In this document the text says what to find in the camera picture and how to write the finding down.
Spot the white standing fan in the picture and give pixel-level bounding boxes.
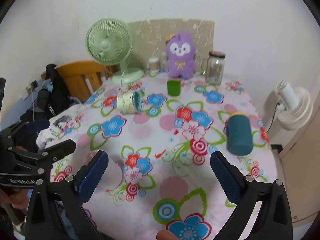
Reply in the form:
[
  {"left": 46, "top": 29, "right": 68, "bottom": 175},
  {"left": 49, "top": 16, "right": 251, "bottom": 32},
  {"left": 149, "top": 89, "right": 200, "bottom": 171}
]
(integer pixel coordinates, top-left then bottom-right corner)
[{"left": 274, "top": 80, "right": 313, "bottom": 131}]

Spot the teal bottle yellow cap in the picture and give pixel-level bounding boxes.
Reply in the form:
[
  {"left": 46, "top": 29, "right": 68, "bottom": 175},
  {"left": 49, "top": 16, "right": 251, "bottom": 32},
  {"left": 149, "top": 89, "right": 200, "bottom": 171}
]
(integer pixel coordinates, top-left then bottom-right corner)
[{"left": 227, "top": 111, "right": 253, "bottom": 156}]

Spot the black jacket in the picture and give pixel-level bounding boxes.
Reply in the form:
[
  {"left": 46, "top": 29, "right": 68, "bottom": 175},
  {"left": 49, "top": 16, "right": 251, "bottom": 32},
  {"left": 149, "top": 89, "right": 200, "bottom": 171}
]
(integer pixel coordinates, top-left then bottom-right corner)
[{"left": 20, "top": 64, "right": 71, "bottom": 122}]

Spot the wooden chair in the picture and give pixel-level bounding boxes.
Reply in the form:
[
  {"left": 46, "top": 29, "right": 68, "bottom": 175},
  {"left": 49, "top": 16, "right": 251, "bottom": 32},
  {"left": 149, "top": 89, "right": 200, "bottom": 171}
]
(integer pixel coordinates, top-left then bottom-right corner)
[{"left": 41, "top": 61, "right": 118, "bottom": 104}]

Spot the yellow cartoon cup lying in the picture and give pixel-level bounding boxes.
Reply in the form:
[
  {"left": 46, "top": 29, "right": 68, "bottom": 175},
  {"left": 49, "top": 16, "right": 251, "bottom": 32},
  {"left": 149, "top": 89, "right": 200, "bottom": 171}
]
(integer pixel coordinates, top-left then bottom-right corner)
[{"left": 116, "top": 90, "right": 142, "bottom": 115}]

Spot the green fan power cable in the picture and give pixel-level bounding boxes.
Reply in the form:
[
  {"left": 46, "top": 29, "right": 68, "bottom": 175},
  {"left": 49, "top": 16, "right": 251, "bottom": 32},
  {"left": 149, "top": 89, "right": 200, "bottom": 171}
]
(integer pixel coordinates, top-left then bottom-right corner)
[{"left": 120, "top": 57, "right": 146, "bottom": 98}]

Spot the person left hand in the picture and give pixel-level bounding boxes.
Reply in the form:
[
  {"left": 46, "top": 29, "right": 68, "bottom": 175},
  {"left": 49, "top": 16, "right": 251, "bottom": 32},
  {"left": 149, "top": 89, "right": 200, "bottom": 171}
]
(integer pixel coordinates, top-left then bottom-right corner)
[{"left": 0, "top": 146, "right": 32, "bottom": 210}]

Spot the wall power outlet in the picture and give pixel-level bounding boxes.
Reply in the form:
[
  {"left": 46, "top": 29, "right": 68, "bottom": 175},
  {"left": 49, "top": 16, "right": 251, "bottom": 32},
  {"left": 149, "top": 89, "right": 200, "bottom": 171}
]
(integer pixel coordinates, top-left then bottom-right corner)
[{"left": 26, "top": 80, "right": 39, "bottom": 95}]

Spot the small green plastic cup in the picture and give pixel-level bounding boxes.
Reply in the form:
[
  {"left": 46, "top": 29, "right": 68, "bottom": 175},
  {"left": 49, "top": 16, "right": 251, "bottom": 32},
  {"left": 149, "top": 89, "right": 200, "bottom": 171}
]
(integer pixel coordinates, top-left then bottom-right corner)
[{"left": 167, "top": 80, "right": 181, "bottom": 96}]

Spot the white printed t-shirt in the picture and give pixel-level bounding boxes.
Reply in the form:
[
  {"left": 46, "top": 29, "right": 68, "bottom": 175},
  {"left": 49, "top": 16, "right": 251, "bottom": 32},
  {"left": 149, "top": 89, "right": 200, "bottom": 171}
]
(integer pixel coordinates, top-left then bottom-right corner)
[{"left": 36, "top": 113, "right": 73, "bottom": 150}]

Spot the clear plastic cup red print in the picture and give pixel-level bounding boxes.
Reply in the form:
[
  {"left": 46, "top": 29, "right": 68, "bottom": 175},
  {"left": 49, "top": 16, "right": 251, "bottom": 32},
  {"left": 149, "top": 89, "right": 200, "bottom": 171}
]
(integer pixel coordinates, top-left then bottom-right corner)
[{"left": 82, "top": 151, "right": 123, "bottom": 191}]

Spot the green desk fan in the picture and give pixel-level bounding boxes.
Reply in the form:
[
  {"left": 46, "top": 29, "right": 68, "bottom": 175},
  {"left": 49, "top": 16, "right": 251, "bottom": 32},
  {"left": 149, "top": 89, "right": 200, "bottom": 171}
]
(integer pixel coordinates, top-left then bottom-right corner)
[{"left": 85, "top": 18, "right": 144, "bottom": 85}]

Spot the glass jar with lid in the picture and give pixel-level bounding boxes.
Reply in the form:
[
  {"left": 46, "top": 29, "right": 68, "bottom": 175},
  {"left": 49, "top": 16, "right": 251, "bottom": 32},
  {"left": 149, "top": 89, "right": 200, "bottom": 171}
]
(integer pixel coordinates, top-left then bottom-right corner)
[{"left": 204, "top": 50, "right": 226, "bottom": 86}]

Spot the cotton swab container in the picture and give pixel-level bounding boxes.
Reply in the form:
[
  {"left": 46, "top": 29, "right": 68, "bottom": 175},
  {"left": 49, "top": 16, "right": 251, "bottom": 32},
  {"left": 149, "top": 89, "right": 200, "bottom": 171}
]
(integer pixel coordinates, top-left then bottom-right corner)
[{"left": 148, "top": 57, "right": 161, "bottom": 73}]

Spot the floral tablecloth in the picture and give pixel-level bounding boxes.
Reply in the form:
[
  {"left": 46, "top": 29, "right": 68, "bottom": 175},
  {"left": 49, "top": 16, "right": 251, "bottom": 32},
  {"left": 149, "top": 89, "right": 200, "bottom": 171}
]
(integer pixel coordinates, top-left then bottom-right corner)
[{"left": 50, "top": 73, "right": 277, "bottom": 239}]

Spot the purple plush bunny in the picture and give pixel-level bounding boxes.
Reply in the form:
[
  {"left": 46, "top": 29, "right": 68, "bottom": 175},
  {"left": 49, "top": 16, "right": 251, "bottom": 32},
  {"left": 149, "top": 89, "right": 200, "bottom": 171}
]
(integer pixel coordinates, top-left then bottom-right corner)
[{"left": 165, "top": 31, "right": 196, "bottom": 79}]

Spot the beige cartoon mat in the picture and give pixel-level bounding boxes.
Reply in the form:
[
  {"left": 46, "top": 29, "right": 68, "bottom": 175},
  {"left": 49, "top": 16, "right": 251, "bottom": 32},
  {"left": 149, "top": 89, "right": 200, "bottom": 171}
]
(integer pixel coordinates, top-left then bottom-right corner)
[{"left": 128, "top": 18, "right": 215, "bottom": 72}]

